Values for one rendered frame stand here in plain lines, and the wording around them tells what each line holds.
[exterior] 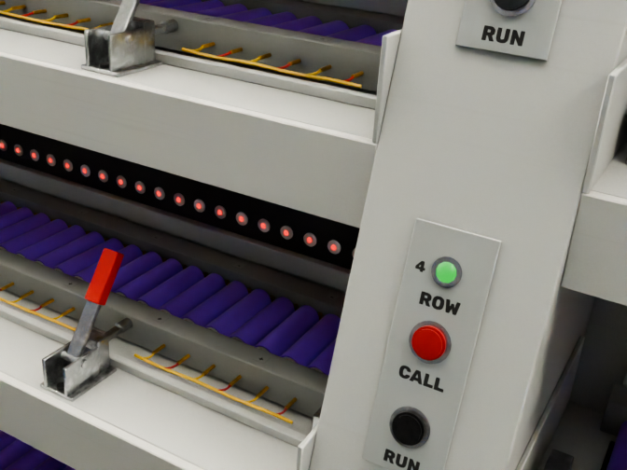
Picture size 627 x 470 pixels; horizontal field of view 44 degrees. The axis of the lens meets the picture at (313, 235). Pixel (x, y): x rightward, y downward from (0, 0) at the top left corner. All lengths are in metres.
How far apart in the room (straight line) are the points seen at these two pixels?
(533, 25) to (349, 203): 0.12
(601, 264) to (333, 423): 0.15
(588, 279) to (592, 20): 0.11
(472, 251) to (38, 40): 0.33
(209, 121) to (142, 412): 0.19
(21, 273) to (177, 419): 0.19
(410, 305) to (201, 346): 0.19
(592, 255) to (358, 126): 0.13
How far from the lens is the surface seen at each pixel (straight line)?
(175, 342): 0.53
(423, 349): 0.36
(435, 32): 0.36
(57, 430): 0.53
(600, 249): 0.35
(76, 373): 0.51
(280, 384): 0.49
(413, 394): 0.38
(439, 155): 0.36
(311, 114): 0.41
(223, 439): 0.48
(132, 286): 0.59
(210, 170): 0.42
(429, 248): 0.36
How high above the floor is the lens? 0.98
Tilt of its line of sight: 12 degrees down
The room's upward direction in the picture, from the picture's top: 11 degrees clockwise
